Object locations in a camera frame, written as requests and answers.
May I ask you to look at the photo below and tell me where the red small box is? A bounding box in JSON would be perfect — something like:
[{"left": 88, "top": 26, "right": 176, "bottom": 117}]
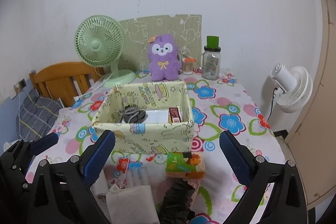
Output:
[{"left": 168, "top": 107, "right": 182, "bottom": 123}]

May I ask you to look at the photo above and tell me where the cartoon cardboard sheet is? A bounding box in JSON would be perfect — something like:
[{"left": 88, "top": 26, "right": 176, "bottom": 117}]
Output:
[{"left": 118, "top": 14, "right": 202, "bottom": 71}]

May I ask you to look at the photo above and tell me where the floral tablecloth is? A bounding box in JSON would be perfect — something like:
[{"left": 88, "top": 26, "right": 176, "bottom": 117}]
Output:
[{"left": 26, "top": 72, "right": 285, "bottom": 223}]

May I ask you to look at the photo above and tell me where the colourful cartoon tissue pack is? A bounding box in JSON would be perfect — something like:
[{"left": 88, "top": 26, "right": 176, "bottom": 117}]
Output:
[{"left": 165, "top": 152, "right": 206, "bottom": 179}]

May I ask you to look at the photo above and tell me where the grey drawstring pouch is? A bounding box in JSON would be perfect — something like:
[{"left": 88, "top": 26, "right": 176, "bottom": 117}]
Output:
[{"left": 121, "top": 106, "right": 147, "bottom": 123}]

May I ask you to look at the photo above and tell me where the wooden chair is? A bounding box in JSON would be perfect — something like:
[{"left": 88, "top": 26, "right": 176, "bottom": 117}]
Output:
[{"left": 29, "top": 62, "right": 105, "bottom": 107}]

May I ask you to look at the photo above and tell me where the white fan cable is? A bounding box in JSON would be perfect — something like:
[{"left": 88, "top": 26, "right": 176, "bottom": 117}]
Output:
[{"left": 73, "top": 74, "right": 116, "bottom": 104}]

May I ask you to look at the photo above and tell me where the clear plastic tube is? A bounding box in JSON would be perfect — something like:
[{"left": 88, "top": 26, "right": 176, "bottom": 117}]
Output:
[{"left": 125, "top": 161, "right": 150, "bottom": 188}]

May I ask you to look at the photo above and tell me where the glass jar green lid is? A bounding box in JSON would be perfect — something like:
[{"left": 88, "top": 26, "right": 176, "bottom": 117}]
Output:
[{"left": 202, "top": 36, "right": 221, "bottom": 80}]

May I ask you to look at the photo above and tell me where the grey plaid pillow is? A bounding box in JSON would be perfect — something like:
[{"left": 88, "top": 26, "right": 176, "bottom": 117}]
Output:
[{"left": 16, "top": 89, "right": 62, "bottom": 141}]

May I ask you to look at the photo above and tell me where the white clip fan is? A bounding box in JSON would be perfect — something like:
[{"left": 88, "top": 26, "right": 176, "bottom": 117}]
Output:
[{"left": 270, "top": 63, "right": 313, "bottom": 114}]

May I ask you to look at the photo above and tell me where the toothpick holder orange lid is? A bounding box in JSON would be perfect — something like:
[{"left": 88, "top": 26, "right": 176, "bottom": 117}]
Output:
[{"left": 182, "top": 56, "right": 197, "bottom": 75}]

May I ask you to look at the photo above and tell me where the yellow cartoon fabric storage box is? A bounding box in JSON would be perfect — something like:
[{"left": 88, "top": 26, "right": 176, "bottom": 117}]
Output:
[{"left": 92, "top": 81, "right": 194, "bottom": 154}]

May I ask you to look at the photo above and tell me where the white cloth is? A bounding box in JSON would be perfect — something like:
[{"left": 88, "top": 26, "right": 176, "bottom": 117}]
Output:
[{"left": 106, "top": 185, "right": 159, "bottom": 223}]

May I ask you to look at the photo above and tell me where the purple plush toy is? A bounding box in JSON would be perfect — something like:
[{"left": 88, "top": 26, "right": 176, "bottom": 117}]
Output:
[{"left": 147, "top": 34, "right": 182, "bottom": 82}]

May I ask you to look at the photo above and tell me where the pink cartoon packet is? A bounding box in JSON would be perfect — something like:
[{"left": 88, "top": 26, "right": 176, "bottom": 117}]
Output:
[{"left": 93, "top": 165, "right": 129, "bottom": 203}]

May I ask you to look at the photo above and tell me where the green desk fan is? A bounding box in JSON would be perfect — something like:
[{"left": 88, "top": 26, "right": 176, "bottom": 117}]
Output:
[{"left": 75, "top": 15, "right": 136, "bottom": 88}]

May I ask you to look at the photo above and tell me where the black plastic bag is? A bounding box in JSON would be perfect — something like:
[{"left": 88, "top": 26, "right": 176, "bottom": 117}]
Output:
[{"left": 158, "top": 178, "right": 195, "bottom": 224}]

